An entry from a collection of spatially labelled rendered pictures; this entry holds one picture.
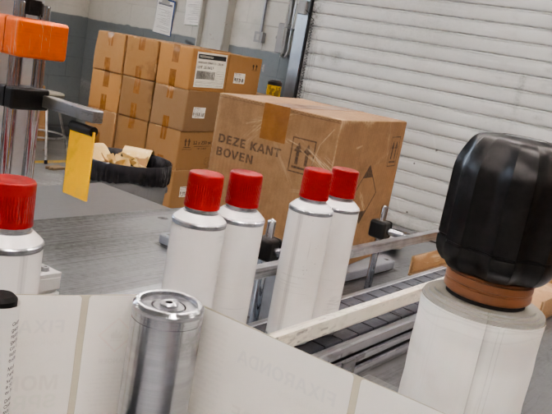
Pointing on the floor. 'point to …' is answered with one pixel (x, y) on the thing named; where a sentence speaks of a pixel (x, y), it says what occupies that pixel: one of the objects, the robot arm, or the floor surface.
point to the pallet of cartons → (165, 98)
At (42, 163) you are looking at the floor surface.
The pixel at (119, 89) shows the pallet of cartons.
